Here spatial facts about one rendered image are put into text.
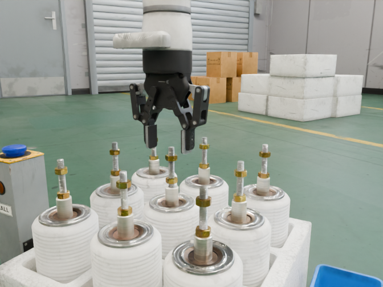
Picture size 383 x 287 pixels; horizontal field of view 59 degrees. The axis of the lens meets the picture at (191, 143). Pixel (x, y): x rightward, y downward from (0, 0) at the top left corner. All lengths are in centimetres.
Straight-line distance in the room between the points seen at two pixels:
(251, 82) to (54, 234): 299
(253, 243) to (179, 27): 32
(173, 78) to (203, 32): 590
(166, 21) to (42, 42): 495
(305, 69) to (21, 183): 252
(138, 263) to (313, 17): 645
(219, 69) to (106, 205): 364
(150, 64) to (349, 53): 582
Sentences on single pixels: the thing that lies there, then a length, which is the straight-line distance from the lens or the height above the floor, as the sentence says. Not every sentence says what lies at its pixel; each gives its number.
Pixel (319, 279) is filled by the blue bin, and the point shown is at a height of 10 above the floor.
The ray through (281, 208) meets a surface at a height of 24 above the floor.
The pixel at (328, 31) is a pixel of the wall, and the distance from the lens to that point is 652.
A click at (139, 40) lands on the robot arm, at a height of 51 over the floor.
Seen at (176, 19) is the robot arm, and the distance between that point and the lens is 50.
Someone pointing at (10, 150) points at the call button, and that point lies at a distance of 68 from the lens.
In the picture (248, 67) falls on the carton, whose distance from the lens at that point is 442.
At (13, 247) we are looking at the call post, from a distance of 73.
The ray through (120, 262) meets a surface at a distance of 46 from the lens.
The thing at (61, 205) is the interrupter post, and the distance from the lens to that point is 55.
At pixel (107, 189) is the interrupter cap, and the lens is 65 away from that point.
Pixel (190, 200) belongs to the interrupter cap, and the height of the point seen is 25.
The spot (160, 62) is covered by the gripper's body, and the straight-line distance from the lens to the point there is 50.
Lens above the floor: 48
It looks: 13 degrees down
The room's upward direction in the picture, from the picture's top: straight up
